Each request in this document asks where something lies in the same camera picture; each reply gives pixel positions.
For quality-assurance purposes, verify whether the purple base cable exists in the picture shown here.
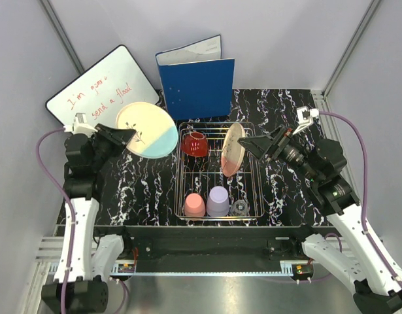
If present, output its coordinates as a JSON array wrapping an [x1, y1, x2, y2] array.
[[297, 232, 344, 284], [112, 277, 128, 314]]

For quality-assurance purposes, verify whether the pink cup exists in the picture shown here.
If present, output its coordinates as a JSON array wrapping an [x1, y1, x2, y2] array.
[[184, 193, 206, 217]]

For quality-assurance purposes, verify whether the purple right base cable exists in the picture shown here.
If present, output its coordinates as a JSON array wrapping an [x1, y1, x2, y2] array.
[[297, 232, 344, 284]]

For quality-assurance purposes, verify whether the red bowl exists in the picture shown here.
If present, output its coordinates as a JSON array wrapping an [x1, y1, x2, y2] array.
[[181, 131, 209, 157]]

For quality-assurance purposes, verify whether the cream and pink plate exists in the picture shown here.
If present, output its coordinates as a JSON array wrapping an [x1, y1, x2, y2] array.
[[221, 122, 246, 177]]

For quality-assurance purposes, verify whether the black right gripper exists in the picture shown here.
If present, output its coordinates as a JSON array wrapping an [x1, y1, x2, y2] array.
[[238, 124, 322, 183]]

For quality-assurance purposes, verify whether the clear glass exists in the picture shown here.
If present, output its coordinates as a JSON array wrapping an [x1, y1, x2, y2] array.
[[229, 200, 249, 217]]

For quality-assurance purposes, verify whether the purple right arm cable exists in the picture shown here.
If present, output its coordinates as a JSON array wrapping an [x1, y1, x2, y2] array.
[[318, 111, 402, 288]]

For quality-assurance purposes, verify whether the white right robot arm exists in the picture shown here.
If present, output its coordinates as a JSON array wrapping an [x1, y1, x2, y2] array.
[[238, 127, 402, 313]]

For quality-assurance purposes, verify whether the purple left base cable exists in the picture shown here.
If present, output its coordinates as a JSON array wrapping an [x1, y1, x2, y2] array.
[[112, 277, 128, 314]]

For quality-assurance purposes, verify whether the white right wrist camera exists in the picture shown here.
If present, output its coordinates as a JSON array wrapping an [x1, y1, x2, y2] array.
[[293, 106, 319, 135]]

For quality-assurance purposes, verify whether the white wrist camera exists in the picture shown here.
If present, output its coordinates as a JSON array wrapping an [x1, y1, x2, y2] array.
[[293, 106, 319, 135], [63, 113, 97, 137]]

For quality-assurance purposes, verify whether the wire dish rack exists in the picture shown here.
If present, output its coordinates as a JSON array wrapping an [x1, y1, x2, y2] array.
[[175, 122, 264, 221]]

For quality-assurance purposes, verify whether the cream and blue plate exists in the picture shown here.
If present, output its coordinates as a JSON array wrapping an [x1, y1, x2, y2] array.
[[116, 102, 178, 159]]

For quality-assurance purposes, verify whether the lilac cup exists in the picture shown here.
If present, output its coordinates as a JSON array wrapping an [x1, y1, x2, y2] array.
[[206, 186, 229, 217]]

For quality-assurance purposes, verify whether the blue ring binder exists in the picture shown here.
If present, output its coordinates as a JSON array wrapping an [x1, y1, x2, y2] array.
[[156, 35, 235, 120]]

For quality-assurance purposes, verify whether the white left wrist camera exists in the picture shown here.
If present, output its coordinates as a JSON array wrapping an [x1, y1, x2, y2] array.
[[63, 113, 97, 137]]

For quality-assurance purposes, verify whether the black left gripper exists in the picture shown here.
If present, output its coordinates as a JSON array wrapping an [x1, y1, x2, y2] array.
[[89, 123, 135, 171]]

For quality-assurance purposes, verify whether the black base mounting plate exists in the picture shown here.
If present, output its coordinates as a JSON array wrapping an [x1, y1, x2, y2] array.
[[95, 226, 309, 274]]

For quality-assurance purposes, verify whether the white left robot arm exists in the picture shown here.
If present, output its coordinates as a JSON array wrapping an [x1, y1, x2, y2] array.
[[41, 124, 136, 313]]

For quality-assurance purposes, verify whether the whiteboard with red writing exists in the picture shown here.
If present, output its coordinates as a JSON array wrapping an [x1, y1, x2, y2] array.
[[46, 45, 159, 127]]

